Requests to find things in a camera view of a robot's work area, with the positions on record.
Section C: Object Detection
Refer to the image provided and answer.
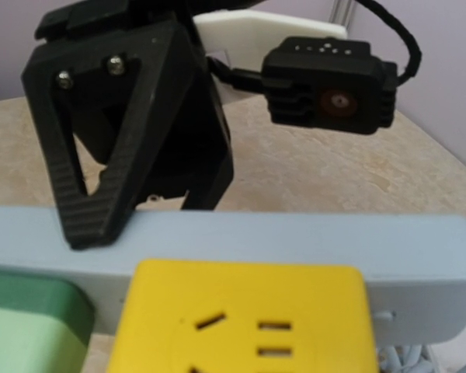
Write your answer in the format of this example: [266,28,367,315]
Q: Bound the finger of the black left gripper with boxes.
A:
[131,23,234,210]
[22,22,179,249]

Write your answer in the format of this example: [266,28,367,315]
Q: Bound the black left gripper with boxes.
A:
[37,1,259,39]

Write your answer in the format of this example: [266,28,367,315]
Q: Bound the yellow cube adapter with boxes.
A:
[107,260,378,372]

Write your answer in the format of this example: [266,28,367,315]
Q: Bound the light blue power strip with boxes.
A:
[0,207,466,346]

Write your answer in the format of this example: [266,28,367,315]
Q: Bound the light green plug adapter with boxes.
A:
[0,272,95,372]

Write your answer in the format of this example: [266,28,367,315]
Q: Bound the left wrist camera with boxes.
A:
[261,37,398,135]

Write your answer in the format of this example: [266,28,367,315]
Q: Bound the right aluminium frame post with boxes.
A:
[329,0,356,29]

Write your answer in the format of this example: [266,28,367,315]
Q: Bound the light blue coiled cable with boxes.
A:
[376,341,440,373]

